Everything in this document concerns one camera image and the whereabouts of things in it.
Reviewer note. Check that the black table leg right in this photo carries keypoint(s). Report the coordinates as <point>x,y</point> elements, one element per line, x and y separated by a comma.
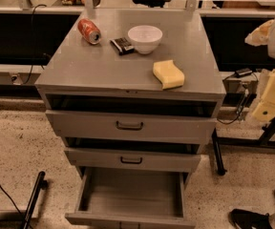
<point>218,155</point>

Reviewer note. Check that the yellow sponge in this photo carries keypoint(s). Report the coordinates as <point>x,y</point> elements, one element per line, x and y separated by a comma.
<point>168,74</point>

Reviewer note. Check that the black snack packet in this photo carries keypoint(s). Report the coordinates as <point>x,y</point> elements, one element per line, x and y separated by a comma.
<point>122,45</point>

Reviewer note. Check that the middle grey drawer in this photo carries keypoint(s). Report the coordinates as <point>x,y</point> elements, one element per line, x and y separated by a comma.
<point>148,161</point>

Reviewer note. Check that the black power adapter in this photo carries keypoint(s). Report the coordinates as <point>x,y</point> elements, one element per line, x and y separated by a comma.
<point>243,72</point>

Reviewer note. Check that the bottom grey drawer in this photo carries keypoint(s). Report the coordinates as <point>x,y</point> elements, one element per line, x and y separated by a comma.
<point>130,199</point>

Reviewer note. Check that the black stand leg left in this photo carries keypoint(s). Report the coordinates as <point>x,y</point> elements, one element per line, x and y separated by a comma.
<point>40,184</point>

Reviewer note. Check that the orange soda can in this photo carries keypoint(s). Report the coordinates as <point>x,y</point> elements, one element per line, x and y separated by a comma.
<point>89,31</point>

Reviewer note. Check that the grey drawer cabinet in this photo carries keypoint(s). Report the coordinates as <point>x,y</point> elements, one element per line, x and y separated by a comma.
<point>85,78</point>

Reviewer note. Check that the white bowl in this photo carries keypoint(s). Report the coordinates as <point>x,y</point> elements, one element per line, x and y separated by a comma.
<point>145,38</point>

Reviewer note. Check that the top grey drawer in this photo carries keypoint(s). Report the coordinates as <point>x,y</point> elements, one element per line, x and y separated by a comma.
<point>133,127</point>

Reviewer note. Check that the black shoe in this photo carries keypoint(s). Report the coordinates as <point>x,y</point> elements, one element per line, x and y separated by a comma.
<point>242,219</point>

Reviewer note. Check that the grey drawer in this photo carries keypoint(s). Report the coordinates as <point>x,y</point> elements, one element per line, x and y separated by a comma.
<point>130,199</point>
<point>133,127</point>
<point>148,161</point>

